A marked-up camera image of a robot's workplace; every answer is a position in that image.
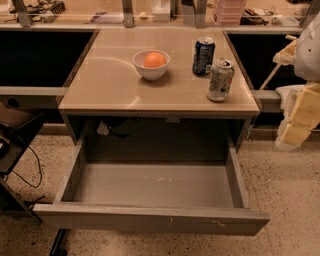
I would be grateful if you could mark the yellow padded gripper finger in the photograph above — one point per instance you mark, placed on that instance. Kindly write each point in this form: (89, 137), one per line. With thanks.
(290, 136)
(287, 55)

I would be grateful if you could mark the silver green 7up can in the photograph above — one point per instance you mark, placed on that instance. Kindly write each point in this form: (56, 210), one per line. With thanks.
(221, 75)

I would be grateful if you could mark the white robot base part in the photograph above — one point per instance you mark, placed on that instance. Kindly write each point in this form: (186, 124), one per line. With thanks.
(284, 92)

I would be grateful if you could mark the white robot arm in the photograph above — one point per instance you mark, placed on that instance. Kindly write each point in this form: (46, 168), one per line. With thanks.
(307, 62)

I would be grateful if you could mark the blue pepsi can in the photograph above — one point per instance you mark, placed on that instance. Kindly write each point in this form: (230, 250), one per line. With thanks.
(203, 56)

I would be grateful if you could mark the open grey top drawer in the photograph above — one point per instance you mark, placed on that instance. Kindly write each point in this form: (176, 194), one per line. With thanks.
(155, 176)

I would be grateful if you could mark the grey cabinet with tan top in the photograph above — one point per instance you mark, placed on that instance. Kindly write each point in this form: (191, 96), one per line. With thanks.
(107, 82)

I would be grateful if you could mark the white stick with tip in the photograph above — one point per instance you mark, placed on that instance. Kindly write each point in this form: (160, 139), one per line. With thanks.
(277, 67)

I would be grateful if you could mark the pink stacked bins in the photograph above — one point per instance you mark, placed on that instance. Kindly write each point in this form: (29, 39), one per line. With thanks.
(228, 12)

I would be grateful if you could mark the orange fruit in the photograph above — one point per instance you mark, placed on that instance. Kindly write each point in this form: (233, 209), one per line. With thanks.
(154, 60)

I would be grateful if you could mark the white ceramic bowl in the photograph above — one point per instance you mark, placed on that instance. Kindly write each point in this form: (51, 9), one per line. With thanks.
(151, 74)

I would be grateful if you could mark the white paper tag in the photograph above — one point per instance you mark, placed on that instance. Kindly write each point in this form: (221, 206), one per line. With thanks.
(102, 129)

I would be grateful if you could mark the dark stand at left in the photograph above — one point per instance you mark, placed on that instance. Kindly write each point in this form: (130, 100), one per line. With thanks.
(18, 127)

